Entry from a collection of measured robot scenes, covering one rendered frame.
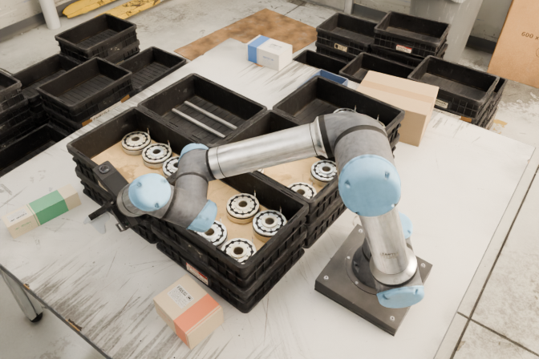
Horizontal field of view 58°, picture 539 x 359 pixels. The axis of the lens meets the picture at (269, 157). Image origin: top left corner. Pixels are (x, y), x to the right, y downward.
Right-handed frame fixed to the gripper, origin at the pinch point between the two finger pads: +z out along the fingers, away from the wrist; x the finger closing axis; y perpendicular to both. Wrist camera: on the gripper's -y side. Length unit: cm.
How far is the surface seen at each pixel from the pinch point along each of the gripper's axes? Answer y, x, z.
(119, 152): -13, 25, 43
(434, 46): 23, 216, 45
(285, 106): 5, 80, 17
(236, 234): 27.9, 27.3, 2.8
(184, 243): 21.2, 13.5, 6.4
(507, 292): 133, 134, 18
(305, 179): 28, 60, 3
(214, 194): 15.6, 34.1, 15.0
